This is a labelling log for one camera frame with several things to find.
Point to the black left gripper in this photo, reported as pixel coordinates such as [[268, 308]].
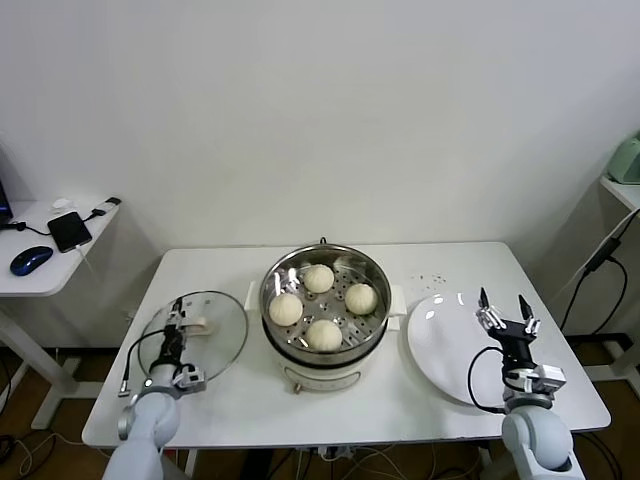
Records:
[[172, 345]]

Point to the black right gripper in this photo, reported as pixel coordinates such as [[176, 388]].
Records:
[[517, 345]]

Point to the glass pot lid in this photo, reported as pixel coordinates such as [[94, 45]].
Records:
[[225, 325]]

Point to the white steamed baozi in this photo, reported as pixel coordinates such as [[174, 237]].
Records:
[[286, 309], [361, 299], [318, 278], [325, 336]]

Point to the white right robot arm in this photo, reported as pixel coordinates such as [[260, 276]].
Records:
[[535, 440]]

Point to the white round plate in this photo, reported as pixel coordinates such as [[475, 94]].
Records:
[[440, 350]]

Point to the black smartphone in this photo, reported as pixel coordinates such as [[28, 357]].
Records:
[[70, 232]]

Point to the white side desk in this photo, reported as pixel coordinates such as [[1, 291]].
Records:
[[45, 280]]

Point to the blue computer mouse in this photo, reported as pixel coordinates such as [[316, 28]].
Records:
[[31, 260]]

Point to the white earbuds case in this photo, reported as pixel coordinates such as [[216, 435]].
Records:
[[61, 203]]

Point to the white electric cooker base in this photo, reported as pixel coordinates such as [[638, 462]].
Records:
[[325, 375]]

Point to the white shelf table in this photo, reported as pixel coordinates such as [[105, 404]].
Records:
[[620, 192]]

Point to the green appliance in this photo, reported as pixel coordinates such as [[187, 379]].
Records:
[[627, 160]]

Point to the dark laptop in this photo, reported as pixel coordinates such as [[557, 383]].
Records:
[[4, 200]]

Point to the white power strip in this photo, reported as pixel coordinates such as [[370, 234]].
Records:
[[336, 452]]

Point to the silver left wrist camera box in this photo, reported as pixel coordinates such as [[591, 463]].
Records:
[[192, 377]]

